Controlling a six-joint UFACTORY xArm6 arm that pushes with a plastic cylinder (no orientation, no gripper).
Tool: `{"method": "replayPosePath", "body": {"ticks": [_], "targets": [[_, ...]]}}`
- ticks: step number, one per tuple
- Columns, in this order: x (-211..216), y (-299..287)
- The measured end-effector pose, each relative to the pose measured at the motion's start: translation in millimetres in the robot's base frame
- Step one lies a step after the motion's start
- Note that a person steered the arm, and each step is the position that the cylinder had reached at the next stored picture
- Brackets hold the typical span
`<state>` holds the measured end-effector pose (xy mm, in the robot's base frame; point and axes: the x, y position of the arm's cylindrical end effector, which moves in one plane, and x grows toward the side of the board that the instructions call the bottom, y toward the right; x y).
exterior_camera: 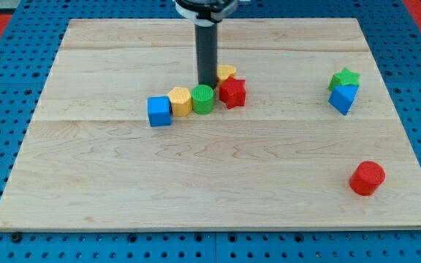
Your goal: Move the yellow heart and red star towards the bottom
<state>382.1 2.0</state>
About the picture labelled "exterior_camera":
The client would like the yellow hexagon block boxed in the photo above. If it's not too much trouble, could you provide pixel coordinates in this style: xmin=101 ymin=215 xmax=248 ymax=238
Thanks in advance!
xmin=168 ymin=87 xmax=192 ymax=117

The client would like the wooden board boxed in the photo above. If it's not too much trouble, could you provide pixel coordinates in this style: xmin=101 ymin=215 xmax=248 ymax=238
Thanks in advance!
xmin=0 ymin=18 xmax=421 ymax=232

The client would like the green star block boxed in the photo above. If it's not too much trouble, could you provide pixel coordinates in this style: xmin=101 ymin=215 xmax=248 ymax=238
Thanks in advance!
xmin=327 ymin=68 xmax=360 ymax=91

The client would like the green cylinder block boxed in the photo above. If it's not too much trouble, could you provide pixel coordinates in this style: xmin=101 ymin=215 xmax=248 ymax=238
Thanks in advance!
xmin=191 ymin=85 xmax=214 ymax=115

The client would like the blue triangle block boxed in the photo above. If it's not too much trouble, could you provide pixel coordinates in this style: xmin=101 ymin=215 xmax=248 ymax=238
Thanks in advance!
xmin=328 ymin=85 xmax=359 ymax=115

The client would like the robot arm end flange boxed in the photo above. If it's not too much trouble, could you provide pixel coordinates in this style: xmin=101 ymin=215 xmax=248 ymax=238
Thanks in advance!
xmin=175 ymin=0 xmax=239 ymax=27

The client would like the yellow heart block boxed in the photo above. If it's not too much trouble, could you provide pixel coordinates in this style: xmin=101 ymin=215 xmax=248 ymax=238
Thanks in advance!
xmin=217 ymin=64 xmax=237 ymax=85

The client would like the blue cube block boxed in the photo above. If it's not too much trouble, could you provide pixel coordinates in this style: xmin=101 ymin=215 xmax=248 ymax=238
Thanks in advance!
xmin=147 ymin=96 xmax=172 ymax=127

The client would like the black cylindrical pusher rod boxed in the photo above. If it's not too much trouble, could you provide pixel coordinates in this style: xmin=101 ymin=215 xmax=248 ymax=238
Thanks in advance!
xmin=194 ymin=24 xmax=218 ymax=89

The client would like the red star block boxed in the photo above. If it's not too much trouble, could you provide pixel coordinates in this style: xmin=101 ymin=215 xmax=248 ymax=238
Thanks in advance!
xmin=219 ymin=77 xmax=246 ymax=110

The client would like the red cylinder block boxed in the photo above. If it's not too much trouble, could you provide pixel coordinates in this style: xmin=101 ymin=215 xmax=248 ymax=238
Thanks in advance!
xmin=349 ymin=161 xmax=386 ymax=196

